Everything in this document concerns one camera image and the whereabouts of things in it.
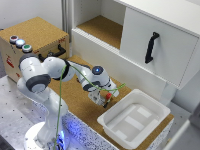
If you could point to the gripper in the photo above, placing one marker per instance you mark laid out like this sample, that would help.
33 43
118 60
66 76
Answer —
96 96

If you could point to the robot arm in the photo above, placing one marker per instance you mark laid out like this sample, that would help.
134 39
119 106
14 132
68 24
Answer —
43 71

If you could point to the white plastic box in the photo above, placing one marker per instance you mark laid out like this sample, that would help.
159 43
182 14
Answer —
135 118

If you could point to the white cabinet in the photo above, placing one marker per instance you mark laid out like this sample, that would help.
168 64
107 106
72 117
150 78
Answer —
100 50

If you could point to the white sliding door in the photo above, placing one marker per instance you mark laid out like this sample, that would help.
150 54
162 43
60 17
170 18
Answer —
160 50

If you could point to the green button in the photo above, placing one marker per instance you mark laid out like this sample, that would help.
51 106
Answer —
26 48

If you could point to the blue button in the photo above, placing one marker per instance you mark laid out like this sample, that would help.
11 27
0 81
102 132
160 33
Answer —
20 43

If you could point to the red button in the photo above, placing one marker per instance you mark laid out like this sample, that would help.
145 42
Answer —
14 39

